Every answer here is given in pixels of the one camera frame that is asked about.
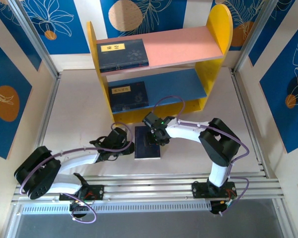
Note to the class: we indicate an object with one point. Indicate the aluminium rail frame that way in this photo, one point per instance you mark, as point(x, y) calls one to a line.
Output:
point(149, 189)

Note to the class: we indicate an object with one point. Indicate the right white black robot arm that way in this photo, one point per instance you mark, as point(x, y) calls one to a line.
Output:
point(218, 146)

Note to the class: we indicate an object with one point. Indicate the navy book titled 论语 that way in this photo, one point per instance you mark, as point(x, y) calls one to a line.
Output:
point(124, 68)

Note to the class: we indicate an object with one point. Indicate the yellow pink blue bookshelf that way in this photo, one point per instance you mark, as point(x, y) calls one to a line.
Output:
point(178, 42)

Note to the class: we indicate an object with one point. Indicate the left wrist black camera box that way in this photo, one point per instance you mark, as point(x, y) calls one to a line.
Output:
point(117, 136)

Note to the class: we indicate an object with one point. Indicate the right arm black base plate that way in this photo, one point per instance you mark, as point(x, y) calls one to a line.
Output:
point(198, 189)

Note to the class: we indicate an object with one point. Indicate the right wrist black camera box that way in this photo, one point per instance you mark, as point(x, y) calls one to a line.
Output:
point(151, 120)

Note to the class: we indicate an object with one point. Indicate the navy book titled 梦溪笔谈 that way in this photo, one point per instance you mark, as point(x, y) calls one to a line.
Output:
point(141, 148)

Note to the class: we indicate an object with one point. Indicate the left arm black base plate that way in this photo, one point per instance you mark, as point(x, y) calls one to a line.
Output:
point(96, 192)

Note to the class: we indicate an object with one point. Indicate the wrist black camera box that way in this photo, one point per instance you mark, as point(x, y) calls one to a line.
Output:
point(117, 136)
point(151, 120)

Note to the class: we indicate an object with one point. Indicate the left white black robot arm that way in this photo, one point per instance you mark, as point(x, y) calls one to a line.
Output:
point(37, 173)

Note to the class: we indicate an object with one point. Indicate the aluminium side rail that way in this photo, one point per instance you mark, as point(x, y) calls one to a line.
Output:
point(45, 124)
point(237, 84)

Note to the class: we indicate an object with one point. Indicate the navy book titled 易经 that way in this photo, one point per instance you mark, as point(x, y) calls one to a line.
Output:
point(129, 54)

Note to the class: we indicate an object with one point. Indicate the navy book titled 孙子兵法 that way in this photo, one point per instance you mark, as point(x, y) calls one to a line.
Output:
point(129, 95)

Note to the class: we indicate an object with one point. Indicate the navy book long yellow label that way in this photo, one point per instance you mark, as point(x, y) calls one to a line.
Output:
point(129, 107)

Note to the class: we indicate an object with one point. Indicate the aluminium frame post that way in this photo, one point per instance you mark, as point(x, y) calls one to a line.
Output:
point(36, 37)
point(253, 37)

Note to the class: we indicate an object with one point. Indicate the navy book wide yellow label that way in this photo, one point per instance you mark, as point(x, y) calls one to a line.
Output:
point(129, 109)

